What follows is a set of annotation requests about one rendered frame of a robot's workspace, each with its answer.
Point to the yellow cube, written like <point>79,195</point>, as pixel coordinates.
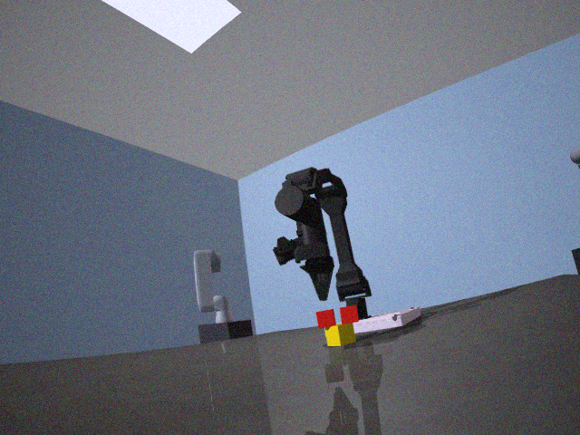
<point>340,334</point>

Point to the red cube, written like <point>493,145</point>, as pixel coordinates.
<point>349,314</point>
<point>325,318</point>

